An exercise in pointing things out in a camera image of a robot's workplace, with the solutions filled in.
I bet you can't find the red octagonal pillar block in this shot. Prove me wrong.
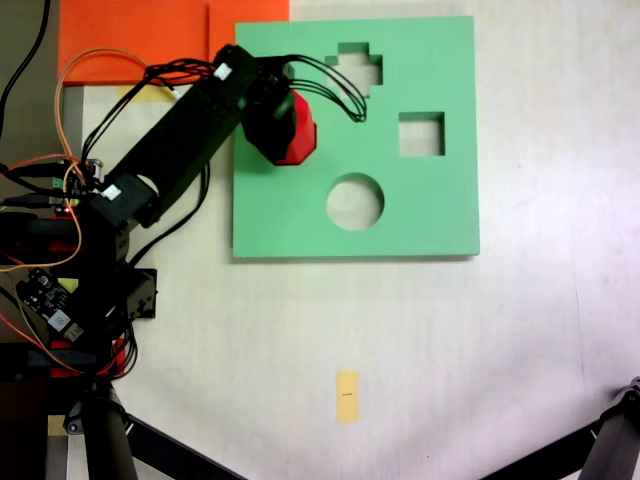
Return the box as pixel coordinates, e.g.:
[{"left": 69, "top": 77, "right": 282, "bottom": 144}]
[{"left": 273, "top": 91, "right": 319, "bottom": 167}]

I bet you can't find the small flat orange block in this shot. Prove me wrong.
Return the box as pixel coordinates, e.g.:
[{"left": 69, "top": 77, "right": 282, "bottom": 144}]
[{"left": 208, "top": 0, "right": 291, "bottom": 79}]

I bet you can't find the large flat orange block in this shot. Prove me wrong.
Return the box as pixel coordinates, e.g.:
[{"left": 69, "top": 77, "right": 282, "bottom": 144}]
[{"left": 57, "top": 0, "right": 211, "bottom": 87}]

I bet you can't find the green shape sorting board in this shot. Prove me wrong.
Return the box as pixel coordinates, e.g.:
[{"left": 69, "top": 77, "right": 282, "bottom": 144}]
[{"left": 231, "top": 15, "right": 481, "bottom": 261}]

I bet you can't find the small green circuit board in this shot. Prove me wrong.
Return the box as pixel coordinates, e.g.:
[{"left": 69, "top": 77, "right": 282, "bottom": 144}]
[{"left": 49, "top": 158, "right": 105, "bottom": 214}]

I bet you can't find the red printed base clamp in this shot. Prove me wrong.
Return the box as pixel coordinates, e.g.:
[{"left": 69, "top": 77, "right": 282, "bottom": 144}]
[
  {"left": 29, "top": 239, "right": 84, "bottom": 254},
  {"left": 49, "top": 337, "right": 126, "bottom": 379}
]

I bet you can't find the black driver circuit board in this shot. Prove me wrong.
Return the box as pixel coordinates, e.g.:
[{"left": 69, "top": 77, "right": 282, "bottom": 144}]
[{"left": 14, "top": 267, "right": 85, "bottom": 345}]

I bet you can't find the thick black tripod leg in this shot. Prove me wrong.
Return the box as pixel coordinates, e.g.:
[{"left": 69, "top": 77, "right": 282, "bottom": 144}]
[
  {"left": 63, "top": 382, "right": 140, "bottom": 480},
  {"left": 579, "top": 375, "right": 640, "bottom": 480}
]

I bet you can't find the black gripper wire loop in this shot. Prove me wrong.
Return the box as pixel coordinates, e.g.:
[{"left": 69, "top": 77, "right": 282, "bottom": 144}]
[{"left": 287, "top": 53, "right": 369, "bottom": 124}]

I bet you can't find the black arm wire bundle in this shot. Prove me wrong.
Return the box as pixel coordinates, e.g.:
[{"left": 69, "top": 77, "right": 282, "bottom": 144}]
[{"left": 82, "top": 57, "right": 221, "bottom": 156}]

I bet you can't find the thin orange wire loop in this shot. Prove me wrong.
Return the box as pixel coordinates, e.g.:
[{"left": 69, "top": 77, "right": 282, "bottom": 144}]
[{"left": 53, "top": 47, "right": 149, "bottom": 169}]

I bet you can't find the thin red wire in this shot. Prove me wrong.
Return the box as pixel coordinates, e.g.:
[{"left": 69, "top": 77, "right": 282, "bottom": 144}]
[{"left": 0, "top": 153, "right": 71, "bottom": 176}]

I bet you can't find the thick black cable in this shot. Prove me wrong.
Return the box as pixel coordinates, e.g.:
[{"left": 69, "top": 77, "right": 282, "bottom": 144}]
[{"left": 0, "top": 0, "right": 52, "bottom": 144}]

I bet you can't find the black USB cable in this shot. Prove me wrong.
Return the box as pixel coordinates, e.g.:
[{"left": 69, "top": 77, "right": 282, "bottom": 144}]
[
  {"left": 0, "top": 163, "right": 57, "bottom": 180},
  {"left": 0, "top": 193, "right": 57, "bottom": 209}
]

